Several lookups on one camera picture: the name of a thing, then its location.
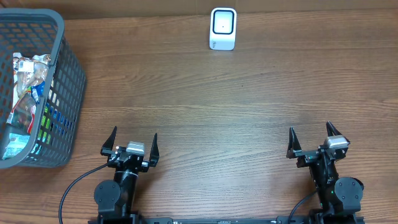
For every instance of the grey plastic mesh basket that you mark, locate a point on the grey plastic mesh basket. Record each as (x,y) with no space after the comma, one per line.
(37,32)

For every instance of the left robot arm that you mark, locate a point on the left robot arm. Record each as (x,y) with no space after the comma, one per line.
(115,197)

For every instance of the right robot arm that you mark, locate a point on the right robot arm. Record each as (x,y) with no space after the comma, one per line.
(340,197)

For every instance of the white barcode scanner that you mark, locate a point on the white barcode scanner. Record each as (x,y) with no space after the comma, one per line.
(223,29)

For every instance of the green red snack bag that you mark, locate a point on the green red snack bag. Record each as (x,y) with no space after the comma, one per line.
(23,114)

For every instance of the blue snack bar wrapper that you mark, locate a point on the blue snack bar wrapper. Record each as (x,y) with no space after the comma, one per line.
(37,92)

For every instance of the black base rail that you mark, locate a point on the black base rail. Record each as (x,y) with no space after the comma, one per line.
(277,220)

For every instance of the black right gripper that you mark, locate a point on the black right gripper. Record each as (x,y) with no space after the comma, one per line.
(306,156)

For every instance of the beige brown snack pouch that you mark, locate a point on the beige brown snack pouch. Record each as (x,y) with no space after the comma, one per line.
(29,71)

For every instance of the teal white snack packet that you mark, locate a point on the teal white snack packet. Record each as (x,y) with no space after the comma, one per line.
(17,143)

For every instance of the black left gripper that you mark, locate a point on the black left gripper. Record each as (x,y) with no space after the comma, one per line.
(107,150)

